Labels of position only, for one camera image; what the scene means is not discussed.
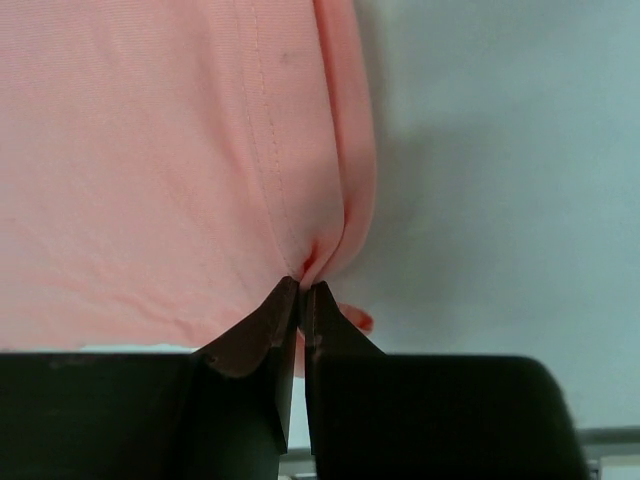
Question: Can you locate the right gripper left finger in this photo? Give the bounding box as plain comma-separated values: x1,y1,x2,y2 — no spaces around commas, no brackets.
1,277,299,479

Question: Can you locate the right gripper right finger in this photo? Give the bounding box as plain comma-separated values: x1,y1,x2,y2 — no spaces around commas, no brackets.
303,283,589,479

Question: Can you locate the pink polo shirt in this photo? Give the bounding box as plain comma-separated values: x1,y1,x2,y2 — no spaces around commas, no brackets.
1,1,376,350

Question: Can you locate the aluminium table rail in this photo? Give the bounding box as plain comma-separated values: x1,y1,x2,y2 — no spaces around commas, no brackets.
576,426,639,461

